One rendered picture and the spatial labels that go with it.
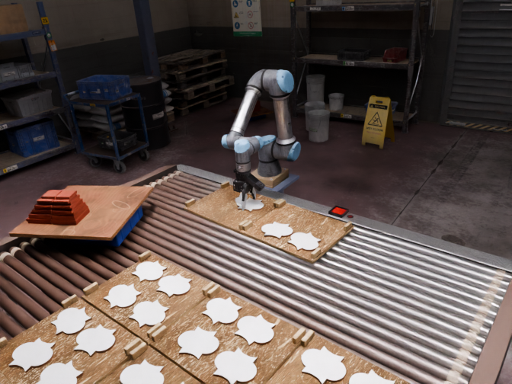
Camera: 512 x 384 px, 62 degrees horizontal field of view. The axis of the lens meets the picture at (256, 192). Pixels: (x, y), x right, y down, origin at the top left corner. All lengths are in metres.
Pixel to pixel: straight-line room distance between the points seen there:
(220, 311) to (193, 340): 0.16
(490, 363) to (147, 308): 1.14
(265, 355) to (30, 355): 0.77
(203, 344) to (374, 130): 4.44
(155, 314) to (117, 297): 0.20
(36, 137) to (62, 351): 4.74
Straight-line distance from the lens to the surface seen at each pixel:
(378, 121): 5.57
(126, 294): 1.79
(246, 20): 7.80
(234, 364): 1.44
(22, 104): 6.04
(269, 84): 2.36
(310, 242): 1.94
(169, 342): 1.56
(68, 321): 1.76
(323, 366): 1.43
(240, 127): 2.30
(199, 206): 2.32
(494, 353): 1.58
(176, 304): 1.69
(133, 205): 2.22
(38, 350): 1.69
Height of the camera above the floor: 2.02
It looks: 27 degrees down
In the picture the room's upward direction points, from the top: 4 degrees counter-clockwise
